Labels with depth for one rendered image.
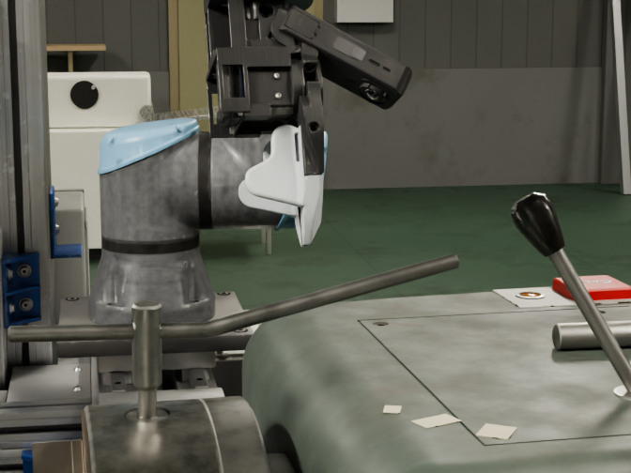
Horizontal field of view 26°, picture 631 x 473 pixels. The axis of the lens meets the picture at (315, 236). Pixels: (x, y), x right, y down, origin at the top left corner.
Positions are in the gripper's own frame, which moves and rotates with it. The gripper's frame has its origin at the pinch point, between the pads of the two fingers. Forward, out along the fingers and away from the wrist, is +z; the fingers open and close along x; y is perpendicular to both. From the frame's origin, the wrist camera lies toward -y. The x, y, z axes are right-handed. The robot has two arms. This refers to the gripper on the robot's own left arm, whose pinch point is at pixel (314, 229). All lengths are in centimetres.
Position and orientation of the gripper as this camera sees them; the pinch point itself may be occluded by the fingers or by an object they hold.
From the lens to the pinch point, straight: 106.5
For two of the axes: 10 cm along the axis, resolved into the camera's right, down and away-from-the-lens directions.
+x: 1.9, -2.2, -9.6
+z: 0.8, 9.7, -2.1
